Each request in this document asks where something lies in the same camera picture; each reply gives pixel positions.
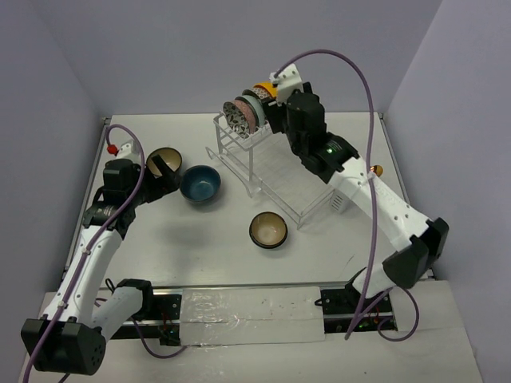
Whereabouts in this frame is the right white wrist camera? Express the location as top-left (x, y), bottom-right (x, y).
top-left (269, 64), bottom-right (303, 105)

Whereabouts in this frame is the purple cable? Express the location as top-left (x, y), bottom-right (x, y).
top-left (19, 124), bottom-right (188, 383)
top-left (271, 49), bottom-right (421, 343)

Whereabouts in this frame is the white slotted spatula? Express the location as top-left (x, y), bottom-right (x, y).
top-left (330, 190), bottom-right (351, 214)

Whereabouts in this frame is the clear taped plastic sheet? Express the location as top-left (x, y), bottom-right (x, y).
top-left (180, 286), bottom-right (325, 346)

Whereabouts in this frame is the dark blue ceramic bowl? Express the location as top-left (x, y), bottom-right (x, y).
top-left (180, 165), bottom-right (221, 204)

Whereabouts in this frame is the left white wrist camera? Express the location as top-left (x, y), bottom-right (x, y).
top-left (106, 140), bottom-right (140, 161)

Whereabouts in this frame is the yellow bowl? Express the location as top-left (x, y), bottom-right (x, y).
top-left (254, 82), bottom-right (277, 98)

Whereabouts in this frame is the red patterned white bowl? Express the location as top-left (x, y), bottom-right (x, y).
top-left (252, 87), bottom-right (273, 100)

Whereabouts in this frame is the gold metal spoon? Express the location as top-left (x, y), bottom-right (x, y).
top-left (370, 164), bottom-right (384, 177)

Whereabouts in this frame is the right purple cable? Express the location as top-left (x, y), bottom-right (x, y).
top-left (271, 49), bottom-right (421, 343)

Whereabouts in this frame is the leaf patterned bowl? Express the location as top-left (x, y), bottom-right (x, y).
top-left (223, 100), bottom-right (249, 139)

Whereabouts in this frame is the pink patterned bowl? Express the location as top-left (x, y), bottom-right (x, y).
top-left (234, 100), bottom-right (256, 135)

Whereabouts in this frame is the beige bowl black rim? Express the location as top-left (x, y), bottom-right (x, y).
top-left (146, 147), bottom-right (183, 178)

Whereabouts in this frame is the white wire dish rack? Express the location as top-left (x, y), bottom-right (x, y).
top-left (208, 89), bottom-right (333, 226)

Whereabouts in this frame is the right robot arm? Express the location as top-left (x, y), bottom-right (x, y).
top-left (263, 81), bottom-right (450, 312)

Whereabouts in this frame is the beige bowl dark exterior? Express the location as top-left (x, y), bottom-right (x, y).
top-left (248, 211), bottom-right (288, 249)

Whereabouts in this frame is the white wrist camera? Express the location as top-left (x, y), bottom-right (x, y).
top-left (106, 140), bottom-right (140, 161)
top-left (269, 64), bottom-right (303, 105)

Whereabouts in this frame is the light green ceramic bowl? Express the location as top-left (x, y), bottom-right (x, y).
top-left (242, 95), bottom-right (266, 128)

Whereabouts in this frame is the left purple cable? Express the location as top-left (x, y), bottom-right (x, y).
top-left (19, 124), bottom-right (188, 383)

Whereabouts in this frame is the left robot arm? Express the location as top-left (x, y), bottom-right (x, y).
top-left (21, 155), bottom-right (180, 381)

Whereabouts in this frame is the black mounting rail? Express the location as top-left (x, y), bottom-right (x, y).
top-left (104, 286), bottom-right (398, 346)

